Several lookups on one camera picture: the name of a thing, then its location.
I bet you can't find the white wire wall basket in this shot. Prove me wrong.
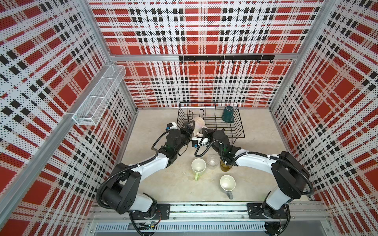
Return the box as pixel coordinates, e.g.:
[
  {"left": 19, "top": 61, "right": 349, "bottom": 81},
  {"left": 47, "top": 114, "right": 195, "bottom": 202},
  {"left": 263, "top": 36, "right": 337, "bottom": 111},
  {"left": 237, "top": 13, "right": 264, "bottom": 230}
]
[{"left": 73, "top": 65, "right": 126, "bottom": 126}]

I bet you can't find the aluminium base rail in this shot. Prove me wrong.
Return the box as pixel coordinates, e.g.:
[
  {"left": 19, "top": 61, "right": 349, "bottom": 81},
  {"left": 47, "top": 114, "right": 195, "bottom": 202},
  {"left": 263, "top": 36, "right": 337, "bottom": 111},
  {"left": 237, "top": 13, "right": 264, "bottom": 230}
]
[{"left": 85, "top": 201, "right": 335, "bottom": 236}]

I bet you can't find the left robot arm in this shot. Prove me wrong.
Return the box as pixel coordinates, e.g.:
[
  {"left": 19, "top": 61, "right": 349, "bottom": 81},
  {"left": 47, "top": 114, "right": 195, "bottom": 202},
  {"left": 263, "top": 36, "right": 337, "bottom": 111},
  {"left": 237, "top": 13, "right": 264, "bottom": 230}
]
[{"left": 96, "top": 121, "right": 195, "bottom": 219}]

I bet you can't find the white grey-handled mug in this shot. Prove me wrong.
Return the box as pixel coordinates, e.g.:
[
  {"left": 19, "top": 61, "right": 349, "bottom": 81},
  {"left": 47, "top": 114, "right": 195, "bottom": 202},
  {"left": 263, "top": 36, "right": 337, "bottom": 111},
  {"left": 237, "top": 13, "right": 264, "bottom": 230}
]
[{"left": 220, "top": 175, "right": 236, "bottom": 200}]

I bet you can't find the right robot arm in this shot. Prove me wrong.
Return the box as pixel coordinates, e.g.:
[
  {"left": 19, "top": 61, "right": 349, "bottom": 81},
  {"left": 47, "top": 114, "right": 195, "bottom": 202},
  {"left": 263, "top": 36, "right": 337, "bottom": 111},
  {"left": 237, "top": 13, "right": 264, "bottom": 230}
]
[{"left": 192, "top": 128, "right": 315, "bottom": 219}]

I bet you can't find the black wall hook rail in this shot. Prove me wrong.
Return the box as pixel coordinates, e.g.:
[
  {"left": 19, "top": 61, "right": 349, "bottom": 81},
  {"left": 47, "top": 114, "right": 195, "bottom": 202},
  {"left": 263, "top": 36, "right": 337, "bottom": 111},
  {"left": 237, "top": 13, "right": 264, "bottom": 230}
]
[{"left": 178, "top": 55, "right": 275, "bottom": 62}]

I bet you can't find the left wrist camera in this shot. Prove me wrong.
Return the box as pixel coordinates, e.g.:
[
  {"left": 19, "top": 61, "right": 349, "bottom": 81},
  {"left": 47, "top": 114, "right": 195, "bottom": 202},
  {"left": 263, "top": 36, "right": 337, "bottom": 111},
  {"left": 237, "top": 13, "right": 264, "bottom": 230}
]
[{"left": 166, "top": 122, "right": 178, "bottom": 131}]

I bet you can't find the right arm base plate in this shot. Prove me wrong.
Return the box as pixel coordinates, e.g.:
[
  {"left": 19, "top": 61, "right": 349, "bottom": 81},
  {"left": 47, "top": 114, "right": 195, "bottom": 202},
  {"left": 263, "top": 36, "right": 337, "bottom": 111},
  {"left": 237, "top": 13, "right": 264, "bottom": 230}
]
[{"left": 247, "top": 202, "right": 289, "bottom": 219}]

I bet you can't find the black wire dish rack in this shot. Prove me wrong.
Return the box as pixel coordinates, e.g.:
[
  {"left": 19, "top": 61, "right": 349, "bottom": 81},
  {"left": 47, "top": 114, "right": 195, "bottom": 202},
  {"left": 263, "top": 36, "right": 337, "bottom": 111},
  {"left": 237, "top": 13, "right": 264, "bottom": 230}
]
[{"left": 177, "top": 102, "right": 245, "bottom": 144}]

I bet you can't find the light green mug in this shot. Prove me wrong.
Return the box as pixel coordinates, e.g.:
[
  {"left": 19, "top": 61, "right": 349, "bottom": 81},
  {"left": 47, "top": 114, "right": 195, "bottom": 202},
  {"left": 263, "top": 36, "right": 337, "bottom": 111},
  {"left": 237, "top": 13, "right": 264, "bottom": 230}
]
[{"left": 191, "top": 158, "right": 207, "bottom": 181}]

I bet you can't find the clear glass cup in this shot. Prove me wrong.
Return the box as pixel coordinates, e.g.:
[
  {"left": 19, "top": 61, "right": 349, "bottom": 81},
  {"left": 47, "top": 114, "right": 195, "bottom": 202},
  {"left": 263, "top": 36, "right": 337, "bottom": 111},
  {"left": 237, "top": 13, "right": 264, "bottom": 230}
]
[{"left": 206, "top": 155, "right": 219, "bottom": 169}]

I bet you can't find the dark green mug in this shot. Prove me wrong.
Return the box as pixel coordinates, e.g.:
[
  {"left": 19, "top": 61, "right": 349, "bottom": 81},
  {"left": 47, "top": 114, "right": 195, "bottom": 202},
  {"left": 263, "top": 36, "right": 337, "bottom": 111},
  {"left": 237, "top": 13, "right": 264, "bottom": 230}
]
[{"left": 221, "top": 106, "right": 234, "bottom": 124}]

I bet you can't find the amber glass cup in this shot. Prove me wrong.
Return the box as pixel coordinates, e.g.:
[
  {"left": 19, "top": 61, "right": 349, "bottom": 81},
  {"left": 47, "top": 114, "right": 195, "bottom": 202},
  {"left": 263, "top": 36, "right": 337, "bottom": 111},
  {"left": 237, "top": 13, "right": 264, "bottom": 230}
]
[{"left": 220, "top": 161, "right": 233, "bottom": 172}]

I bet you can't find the purple iridescent mug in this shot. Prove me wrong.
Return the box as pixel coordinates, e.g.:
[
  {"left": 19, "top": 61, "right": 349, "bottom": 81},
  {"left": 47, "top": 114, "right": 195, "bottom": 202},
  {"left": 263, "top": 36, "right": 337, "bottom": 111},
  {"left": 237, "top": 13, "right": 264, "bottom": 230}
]
[{"left": 192, "top": 116, "right": 207, "bottom": 137}]

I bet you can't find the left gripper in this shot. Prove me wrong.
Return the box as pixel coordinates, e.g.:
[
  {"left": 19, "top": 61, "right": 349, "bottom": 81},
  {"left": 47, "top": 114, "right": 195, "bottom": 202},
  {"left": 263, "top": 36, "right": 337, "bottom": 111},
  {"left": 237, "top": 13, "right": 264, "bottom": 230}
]
[{"left": 175, "top": 120, "right": 195, "bottom": 153}]

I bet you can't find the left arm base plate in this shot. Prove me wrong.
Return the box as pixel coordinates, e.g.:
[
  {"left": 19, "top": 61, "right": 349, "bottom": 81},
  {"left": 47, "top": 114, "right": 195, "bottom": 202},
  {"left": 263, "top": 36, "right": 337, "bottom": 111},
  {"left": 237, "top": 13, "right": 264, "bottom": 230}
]
[{"left": 132, "top": 203, "right": 170, "bottom": 220}]

